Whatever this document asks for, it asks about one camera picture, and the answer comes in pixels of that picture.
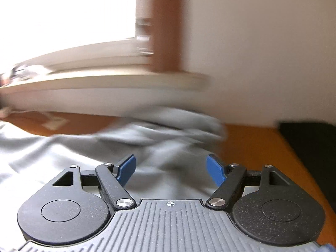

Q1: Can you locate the blind chain with clear weight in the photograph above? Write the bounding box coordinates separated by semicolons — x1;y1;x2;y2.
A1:
135;18;153;56

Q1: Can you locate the white window frame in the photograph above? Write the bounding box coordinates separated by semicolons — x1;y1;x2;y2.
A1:
0;35;153;70

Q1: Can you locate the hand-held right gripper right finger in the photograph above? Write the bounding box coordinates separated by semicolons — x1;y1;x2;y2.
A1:
205;154;288;210

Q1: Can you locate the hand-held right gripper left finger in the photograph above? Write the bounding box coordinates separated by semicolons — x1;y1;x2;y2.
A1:
52;154;137;210

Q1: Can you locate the black bag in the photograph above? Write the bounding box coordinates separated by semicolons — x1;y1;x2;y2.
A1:
278;122;336;210

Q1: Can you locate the wooden window frame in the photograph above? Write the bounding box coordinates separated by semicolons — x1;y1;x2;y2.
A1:
151;0;189;72

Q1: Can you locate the beige window sill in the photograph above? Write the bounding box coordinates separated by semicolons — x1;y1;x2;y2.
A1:
0;72;213;103

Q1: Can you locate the grey sweatshirt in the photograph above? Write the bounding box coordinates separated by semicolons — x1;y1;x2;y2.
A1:
0;106;229;208

